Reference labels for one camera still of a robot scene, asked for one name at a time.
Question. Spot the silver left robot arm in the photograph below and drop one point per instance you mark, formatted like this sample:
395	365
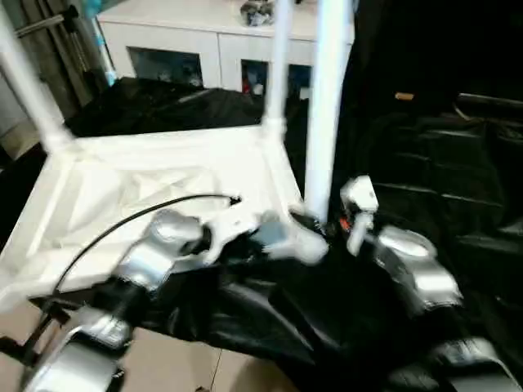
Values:
155	261

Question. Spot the black bundle in clear bag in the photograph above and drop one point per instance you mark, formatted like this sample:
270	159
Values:
255	14

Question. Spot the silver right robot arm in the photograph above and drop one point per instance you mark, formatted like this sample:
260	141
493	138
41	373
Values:
429	277

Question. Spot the white glass-door cabinet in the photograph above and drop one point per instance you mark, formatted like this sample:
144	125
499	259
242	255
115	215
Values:
184	32

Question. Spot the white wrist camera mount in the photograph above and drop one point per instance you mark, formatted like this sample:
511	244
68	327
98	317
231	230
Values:
233	228
359	192

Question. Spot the black plastic mat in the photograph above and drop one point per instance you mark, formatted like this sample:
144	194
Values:
286	306

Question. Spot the white plastic table leg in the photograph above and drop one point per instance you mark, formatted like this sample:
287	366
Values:
28	81
280	61
327	81

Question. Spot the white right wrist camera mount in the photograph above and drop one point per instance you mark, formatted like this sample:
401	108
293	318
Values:
359	192

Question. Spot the black folding table frame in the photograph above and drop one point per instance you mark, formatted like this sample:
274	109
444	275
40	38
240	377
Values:
37	330

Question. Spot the teal printed plastic sheet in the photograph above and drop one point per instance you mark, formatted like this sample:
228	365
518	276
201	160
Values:
92	5

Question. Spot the grey metal tripod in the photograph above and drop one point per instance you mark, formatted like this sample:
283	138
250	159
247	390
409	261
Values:
61	49

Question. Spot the small tan label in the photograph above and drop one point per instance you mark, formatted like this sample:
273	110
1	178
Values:
404	96

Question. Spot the white plastic table top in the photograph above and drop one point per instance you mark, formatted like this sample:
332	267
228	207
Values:
122	171

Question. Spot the dark horizontal bar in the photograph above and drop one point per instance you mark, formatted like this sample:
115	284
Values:
490	100

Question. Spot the black fabric backdrop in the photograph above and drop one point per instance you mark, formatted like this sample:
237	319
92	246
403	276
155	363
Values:
449	41

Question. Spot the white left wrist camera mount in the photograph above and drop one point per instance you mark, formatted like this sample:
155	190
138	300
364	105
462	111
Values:
233	228

